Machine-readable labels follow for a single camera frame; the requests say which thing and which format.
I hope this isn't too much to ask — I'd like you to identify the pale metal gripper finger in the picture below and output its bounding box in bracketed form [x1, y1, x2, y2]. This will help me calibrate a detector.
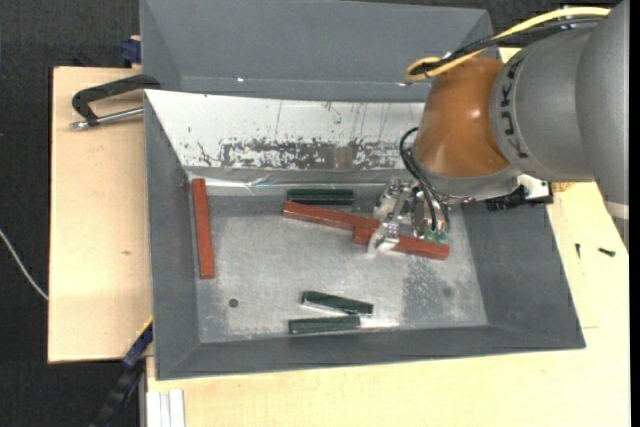
[366, 221, 402, 257]

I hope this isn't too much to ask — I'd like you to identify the red-brown flat block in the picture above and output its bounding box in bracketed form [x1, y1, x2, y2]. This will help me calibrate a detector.
[191, 177, 217, 281]
[281, 200, 382, 234]
[350, 224, 451, 262]

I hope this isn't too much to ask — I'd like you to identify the dark green flat block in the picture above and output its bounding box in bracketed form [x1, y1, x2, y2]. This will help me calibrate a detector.
[285, 187, 356, 207]
[300, 290, 376, 318]
[287, 314, 363, 336]

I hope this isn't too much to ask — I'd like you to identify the grey metal bin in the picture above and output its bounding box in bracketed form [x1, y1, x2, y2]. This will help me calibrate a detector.
[138, 0, 587, 381]

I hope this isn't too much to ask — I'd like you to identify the pale wood flat board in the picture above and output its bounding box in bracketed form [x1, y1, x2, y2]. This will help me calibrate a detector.
[47, 65, 155, 364]

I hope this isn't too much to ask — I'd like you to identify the black cylinder on white bracket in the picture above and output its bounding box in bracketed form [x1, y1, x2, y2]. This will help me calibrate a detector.
[485, 178, 555, 214]

